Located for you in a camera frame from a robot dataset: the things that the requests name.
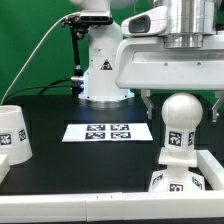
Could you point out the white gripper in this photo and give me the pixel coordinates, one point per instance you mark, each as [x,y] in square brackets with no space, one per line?
[144,63]

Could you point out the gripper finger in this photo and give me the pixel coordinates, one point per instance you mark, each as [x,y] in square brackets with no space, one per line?
[213,113]

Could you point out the white lamp bulb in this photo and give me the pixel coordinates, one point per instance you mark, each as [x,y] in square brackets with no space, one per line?
[181,113]

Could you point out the white lamp base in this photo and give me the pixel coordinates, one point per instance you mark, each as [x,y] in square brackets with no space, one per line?
[176,177]

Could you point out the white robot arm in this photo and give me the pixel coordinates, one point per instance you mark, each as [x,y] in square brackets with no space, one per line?
[174,45]

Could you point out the white lamp shade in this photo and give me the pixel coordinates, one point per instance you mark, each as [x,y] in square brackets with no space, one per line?
[14,140]

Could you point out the white marker sheet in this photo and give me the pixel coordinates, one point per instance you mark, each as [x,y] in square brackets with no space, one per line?
[107,132]

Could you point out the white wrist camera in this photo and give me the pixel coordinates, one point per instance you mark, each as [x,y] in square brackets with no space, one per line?
[149,23]

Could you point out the white right wall rail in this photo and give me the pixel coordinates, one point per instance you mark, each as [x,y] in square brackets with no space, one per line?
[211,169]

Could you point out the white wall rail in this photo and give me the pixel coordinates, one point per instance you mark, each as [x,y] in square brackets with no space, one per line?
[111,206]
[211,169]

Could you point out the grey camera on stand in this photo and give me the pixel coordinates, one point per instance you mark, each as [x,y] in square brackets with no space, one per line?
[95,16]

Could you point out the white front wall rail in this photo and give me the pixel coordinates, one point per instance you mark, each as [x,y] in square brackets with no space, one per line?
[111,206]

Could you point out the white left wall block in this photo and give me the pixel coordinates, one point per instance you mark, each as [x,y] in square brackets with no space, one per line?
[4,166]

